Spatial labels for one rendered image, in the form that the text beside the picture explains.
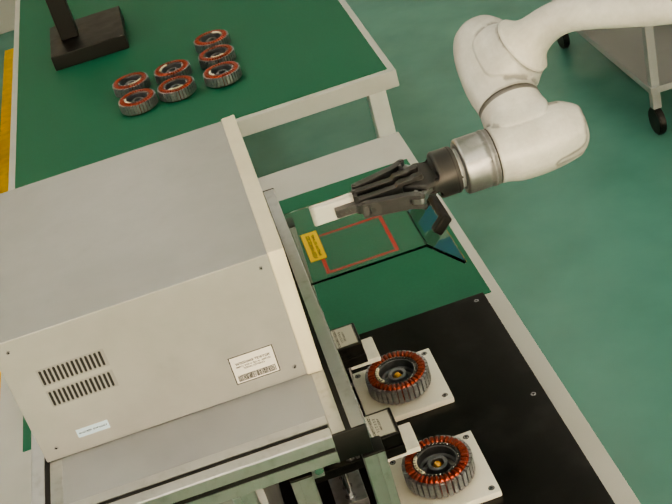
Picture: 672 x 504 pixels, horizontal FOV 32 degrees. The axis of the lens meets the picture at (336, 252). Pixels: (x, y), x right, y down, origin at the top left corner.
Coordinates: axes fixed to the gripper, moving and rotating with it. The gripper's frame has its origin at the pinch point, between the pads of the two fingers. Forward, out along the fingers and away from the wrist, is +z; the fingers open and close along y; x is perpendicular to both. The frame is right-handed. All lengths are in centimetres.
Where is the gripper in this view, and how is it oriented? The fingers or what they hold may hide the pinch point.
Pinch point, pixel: (333, 209)
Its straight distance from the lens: 182.6
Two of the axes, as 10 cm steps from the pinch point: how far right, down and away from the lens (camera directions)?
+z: -9.5, 3.2, -0.6
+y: -2.2, -4.9, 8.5
